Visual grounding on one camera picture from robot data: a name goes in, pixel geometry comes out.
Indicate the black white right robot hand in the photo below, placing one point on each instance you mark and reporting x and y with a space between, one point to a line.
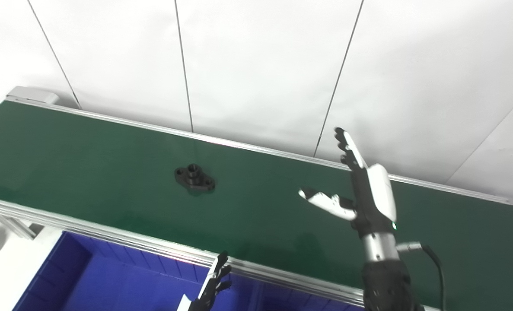
375 203

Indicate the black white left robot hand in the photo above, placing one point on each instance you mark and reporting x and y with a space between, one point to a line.
215 280

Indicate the black flange part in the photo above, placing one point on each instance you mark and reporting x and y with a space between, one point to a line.
194 178

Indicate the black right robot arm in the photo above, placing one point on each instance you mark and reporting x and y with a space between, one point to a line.
386 280

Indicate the blue plastic bin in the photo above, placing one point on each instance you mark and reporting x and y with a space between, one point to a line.
122 280
299 302

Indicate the green conveyor belt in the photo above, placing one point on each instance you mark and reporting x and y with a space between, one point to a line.
109 172
109 236

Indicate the grey conveyor end cap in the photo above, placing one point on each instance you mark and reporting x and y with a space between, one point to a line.
31 95

